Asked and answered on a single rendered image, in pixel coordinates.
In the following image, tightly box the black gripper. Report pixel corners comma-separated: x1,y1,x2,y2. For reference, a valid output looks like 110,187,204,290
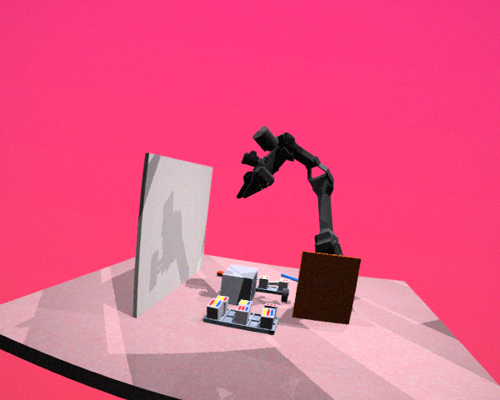
237,155,280,199

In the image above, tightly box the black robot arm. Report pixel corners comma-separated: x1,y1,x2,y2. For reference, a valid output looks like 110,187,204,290
241,126,344,256

